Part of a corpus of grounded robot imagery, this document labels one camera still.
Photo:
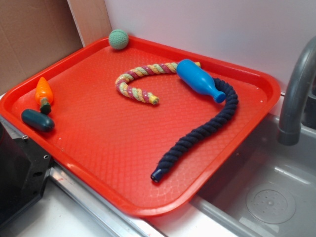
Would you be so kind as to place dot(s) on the orange toy carrot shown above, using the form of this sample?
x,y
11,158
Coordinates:
x,y
44,96

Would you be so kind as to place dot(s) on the red plastic tray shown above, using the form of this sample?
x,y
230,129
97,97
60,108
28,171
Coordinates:
x,y
114,143

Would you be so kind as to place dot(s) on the grey toy faucet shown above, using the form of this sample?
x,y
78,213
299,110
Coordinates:
x,y
299,105

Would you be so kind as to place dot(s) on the dark green capsule toy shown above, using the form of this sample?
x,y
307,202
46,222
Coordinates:
x,y
37,120

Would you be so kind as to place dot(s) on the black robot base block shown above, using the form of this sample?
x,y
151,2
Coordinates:
x,y
24,168

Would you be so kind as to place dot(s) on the green knitted ball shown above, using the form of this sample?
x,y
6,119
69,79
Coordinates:
x,y
118,39

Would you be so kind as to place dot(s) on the grey toy sink basin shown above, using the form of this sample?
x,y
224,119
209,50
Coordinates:
x,y
265,189

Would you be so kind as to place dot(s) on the blue plastic bottle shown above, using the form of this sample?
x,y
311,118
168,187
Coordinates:
x,y
199,80

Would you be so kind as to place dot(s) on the brown cardboard panel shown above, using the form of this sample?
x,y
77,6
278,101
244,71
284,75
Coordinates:
x,y
35,34

